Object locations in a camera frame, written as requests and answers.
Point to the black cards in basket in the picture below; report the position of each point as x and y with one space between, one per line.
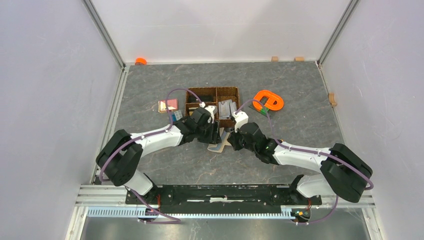
202 98

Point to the silver cards in basket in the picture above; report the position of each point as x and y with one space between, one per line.
226 108

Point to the brown woven divided basket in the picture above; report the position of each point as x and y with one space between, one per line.
219 93

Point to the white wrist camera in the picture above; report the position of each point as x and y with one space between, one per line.
211 109
239 118

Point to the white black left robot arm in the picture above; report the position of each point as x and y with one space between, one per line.
119 158

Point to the green toy brick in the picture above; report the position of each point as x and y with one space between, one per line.
264 111

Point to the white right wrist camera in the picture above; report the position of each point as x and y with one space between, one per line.
239 118

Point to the orange round cap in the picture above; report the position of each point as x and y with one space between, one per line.
140 61

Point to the wooden block right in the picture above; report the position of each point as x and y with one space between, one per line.
299 59

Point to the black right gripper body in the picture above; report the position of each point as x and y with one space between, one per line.
238 143

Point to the aluminium frame rail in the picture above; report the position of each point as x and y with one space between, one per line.
111 201

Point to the curved wooden piece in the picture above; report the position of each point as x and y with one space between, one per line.
332 99

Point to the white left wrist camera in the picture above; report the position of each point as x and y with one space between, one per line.
211 109

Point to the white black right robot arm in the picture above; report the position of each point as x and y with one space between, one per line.
338 169

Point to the playing card box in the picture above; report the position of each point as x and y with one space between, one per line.
168 105

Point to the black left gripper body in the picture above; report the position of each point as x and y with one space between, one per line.
206 134

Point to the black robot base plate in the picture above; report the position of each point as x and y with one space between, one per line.
226 198

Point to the beige leather card holder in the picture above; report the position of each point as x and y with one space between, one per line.
219 147

